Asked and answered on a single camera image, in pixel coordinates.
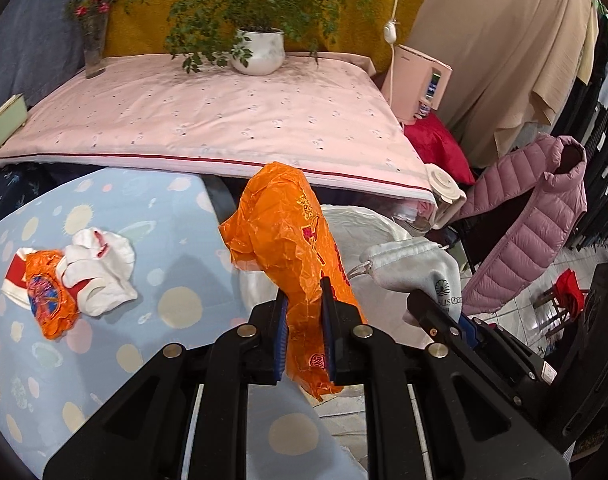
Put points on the blue backdrop cloth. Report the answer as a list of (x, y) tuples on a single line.
[(34, 30)]

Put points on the white cloth with red mark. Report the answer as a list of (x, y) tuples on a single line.
[(101, 270)]

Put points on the plain orange plastic bag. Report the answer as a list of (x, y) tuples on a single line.
[(289, 240)]

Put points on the glass vase with red flowers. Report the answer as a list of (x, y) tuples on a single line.
[(94, 45)]

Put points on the red stool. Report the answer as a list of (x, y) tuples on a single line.
[(568, 287)]

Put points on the light blue dotted blanket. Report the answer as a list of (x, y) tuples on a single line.
[(174, 260)]

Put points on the blue and white packet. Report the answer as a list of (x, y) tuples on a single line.
[(423, 110)]

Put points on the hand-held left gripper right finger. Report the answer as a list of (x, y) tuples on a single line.
[(329, 340)]

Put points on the red cushion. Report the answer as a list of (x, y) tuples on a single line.
[(438, 147)]

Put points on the pale green box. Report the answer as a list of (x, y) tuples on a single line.
[(4, 122)]

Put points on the hanging dark clothes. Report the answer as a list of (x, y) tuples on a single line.
[(601, 135)]

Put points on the dark blue patterned cloth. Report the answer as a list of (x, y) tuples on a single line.
[(9, 190)]

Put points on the pink appliance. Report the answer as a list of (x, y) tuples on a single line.
[(408, 82)]

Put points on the pink blanket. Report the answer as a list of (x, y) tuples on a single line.
[(209, 120)]

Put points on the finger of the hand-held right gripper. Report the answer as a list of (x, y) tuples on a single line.
[(433, 317), (468, 332)]

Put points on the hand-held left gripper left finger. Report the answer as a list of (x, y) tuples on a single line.
[(281, 342)]

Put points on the pink puffer jacket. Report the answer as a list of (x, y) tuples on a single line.
[(528, 220)]

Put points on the yellow backdrop cloth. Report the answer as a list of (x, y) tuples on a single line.
[(134, 30)]

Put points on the white round fan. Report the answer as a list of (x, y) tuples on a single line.
[(446, 192)]

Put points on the potted green plant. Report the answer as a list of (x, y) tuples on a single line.
[(259, 50)]

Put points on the orange bag with round print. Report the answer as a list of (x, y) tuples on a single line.
[(49, 295)]

